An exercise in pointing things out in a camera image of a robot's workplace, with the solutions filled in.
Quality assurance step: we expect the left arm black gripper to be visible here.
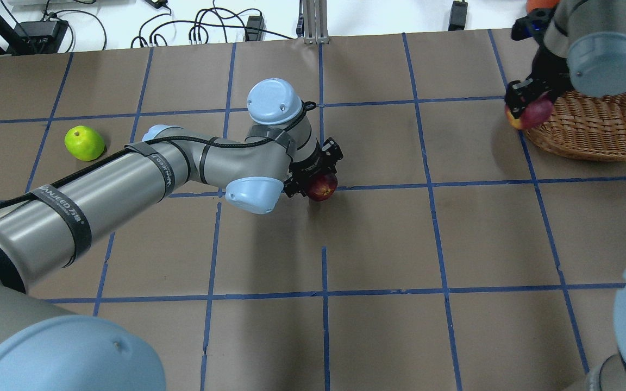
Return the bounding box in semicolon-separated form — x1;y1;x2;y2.
284;138;344;198

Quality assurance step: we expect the black power brick top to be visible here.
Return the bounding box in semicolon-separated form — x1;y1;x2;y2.
14;20;69;54

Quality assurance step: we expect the orange bucket grey lid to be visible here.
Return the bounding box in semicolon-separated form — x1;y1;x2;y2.
525;0;560;14

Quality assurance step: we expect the green apple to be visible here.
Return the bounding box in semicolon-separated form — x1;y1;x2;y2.
63;125;106;162

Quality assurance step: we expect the red apple yellow top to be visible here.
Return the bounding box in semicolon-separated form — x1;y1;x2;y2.
504;96;554;130

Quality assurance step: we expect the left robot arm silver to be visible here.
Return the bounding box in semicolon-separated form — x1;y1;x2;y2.
0;78;343;390

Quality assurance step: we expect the black adapter top right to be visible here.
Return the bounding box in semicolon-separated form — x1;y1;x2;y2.
447;1;468;31

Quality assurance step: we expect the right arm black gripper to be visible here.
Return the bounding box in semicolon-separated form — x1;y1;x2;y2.
504;8;572;119

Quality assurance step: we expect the dark red apple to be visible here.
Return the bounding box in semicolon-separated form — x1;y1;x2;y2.
305;173;338;202

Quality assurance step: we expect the aluminium frame post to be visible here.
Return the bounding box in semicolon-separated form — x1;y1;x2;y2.
301;1;330;45

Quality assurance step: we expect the brown wicker basket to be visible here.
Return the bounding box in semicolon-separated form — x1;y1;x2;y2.
523;91;626;162

